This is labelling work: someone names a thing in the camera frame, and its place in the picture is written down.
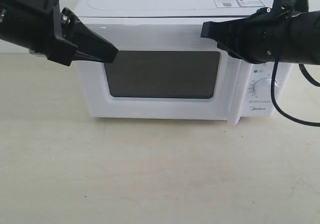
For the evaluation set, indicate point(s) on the white microwave oven body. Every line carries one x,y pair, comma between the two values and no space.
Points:
205,10

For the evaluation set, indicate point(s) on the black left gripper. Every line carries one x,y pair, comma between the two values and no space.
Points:
37,25

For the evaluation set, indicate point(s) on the white microwave door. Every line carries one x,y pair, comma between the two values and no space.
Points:
163,70

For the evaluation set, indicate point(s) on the printed paper instruction sheet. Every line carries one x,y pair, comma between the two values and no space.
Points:
238,3

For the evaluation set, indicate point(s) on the lower white timer knob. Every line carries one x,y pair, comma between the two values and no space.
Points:
262,87

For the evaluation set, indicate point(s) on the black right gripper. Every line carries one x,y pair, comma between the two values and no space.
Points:
294,41

